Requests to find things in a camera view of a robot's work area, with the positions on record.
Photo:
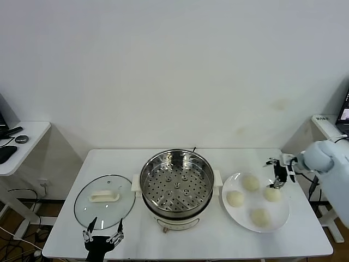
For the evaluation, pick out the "white round plate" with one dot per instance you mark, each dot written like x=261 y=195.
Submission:
x=245 y=218

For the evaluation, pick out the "white table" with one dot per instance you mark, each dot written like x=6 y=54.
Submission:
x=218 y=245

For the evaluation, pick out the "white power strip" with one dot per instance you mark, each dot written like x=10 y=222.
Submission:
x=37 y=253

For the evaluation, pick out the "white steamed baozi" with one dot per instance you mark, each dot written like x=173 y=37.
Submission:
x=272 y=196
x=251 y=183
x=235 y=198
x=260 y=217

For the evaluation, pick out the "white side desk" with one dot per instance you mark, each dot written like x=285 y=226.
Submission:
x=324 y=128
x=32 y=136

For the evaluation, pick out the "dark grey monitor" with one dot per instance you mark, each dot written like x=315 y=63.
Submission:
x=3 y=122

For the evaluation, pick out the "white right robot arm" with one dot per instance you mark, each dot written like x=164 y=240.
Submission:
x=321 y=158

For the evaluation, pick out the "open dark laptop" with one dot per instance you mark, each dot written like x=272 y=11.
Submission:
x=344 y=114

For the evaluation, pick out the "perforated steel steamer basket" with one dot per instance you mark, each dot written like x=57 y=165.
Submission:
x=163 y=202

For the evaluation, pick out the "white wall socket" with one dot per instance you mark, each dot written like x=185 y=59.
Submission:
x=45 y=181

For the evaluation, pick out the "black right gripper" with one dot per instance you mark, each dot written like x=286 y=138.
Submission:
x=280 y=172

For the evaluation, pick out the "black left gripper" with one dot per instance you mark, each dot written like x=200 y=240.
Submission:
x=96 y=245

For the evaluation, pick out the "cream electric cooker base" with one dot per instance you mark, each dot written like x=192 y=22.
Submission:
x=174 y=222

